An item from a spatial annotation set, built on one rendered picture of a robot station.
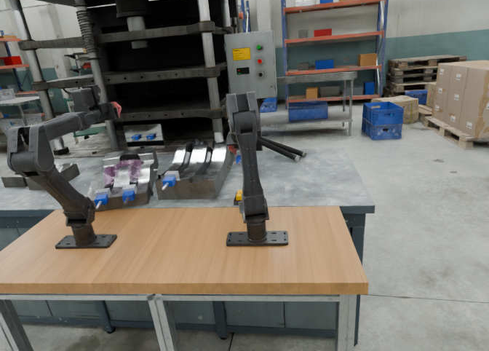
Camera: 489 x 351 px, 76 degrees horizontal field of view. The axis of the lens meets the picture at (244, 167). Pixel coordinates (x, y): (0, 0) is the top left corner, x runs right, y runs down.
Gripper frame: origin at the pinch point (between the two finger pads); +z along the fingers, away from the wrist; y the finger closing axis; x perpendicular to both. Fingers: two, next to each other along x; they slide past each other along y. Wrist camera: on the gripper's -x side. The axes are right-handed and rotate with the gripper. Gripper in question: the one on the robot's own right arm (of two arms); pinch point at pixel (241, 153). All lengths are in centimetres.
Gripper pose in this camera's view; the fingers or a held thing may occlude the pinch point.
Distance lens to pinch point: 138.2
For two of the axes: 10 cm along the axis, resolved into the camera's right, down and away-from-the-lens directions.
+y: -9.9, 0.4, 1.5
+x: -0.7, 7.5, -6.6
